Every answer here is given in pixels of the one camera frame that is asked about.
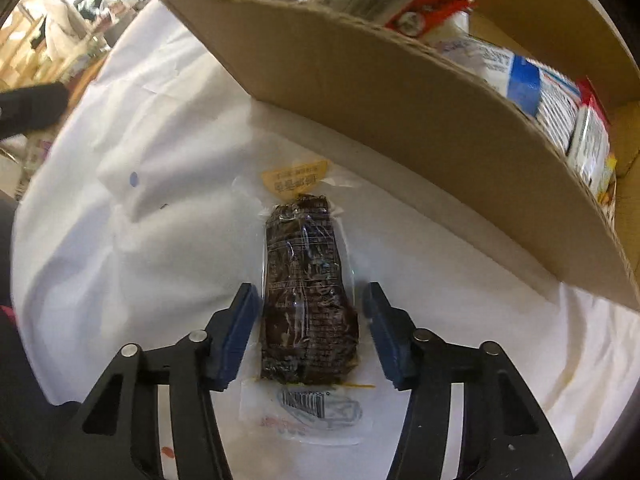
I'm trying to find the cardboard box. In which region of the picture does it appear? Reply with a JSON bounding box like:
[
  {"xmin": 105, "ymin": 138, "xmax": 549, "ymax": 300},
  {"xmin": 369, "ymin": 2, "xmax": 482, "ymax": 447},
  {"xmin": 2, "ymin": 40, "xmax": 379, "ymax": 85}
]
[{"xmin": 159, "ymin": 0, "xmax": 640, "ymax": 311}]

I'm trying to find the white bed sheet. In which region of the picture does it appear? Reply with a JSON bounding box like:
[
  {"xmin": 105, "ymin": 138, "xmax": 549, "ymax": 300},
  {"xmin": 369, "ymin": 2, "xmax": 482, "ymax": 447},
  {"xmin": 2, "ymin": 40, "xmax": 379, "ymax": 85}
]
[{"xmin": 10, "ymin": 0, "xmax": 640, "ymax": 480}]

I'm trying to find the dark snack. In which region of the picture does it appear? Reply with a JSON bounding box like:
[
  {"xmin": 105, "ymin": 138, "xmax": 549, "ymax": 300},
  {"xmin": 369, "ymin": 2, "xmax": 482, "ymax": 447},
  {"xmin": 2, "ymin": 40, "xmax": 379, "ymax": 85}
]
[{"xmin": 240, "ymin": 160, "xmax": 376, "ymax": 443}]

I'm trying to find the white packet with red edge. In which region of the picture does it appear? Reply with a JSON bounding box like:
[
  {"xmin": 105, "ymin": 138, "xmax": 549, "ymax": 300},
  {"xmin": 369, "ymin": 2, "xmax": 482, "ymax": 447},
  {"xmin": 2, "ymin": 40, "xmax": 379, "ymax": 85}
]
[{"xmin": 565, "ymin": 80, "xmax": 613, "ymax": 196}]

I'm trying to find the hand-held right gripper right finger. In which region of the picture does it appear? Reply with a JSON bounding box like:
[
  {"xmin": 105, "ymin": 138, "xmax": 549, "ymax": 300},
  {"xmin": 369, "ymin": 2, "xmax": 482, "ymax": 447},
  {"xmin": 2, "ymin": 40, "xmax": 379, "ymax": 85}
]
[{"xmin": 362, "ymin": 282, "xmax": 573, "ymax": 480}]

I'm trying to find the dark blurred object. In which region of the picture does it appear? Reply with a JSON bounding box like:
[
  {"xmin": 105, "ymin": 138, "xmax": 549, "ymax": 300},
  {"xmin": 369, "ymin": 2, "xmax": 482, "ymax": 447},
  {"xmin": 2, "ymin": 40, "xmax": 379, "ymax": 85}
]
[{"xmin": 0, "ymin": 82, "xmax": 70, "ymax": 141}]

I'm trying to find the white snack bag blue stripe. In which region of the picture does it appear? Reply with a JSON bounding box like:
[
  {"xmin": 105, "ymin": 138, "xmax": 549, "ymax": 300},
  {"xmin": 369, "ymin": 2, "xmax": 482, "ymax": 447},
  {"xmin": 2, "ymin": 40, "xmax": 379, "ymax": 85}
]
[{"xmin": 435, "ymin": 35, "xmax": 585, "ymax": 156}]

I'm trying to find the blurred household clutter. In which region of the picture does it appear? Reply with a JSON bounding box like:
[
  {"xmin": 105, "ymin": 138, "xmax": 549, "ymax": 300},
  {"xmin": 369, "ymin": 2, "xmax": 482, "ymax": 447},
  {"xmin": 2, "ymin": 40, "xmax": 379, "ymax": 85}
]
[{"xmin": 0, "ymin": 0, "xmax": 166, "ymax": 91}]

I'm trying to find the dark cloth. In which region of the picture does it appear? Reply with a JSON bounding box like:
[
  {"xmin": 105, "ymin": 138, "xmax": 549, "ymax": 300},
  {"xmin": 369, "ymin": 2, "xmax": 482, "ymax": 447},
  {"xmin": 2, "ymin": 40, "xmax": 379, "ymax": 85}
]
[{"xmin": 0, "ymin": 200, "xmax": 76, "ymax": 480}]

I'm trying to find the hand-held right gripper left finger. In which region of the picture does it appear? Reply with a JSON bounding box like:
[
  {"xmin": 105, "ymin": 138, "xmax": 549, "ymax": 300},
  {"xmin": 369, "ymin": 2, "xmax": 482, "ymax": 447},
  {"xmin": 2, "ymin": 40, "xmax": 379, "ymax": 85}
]
[{"xmin": 55, "ymin": 282, "xmax": 262, "ymax": 480}]

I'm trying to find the yellow snack packet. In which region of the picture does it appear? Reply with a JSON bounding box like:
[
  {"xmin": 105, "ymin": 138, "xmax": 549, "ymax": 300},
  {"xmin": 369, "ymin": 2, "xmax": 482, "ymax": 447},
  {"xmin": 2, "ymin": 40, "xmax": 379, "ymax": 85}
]
[{"xmin": 595, "ymin": 152, "xmax": 619, "ymax": 221}]

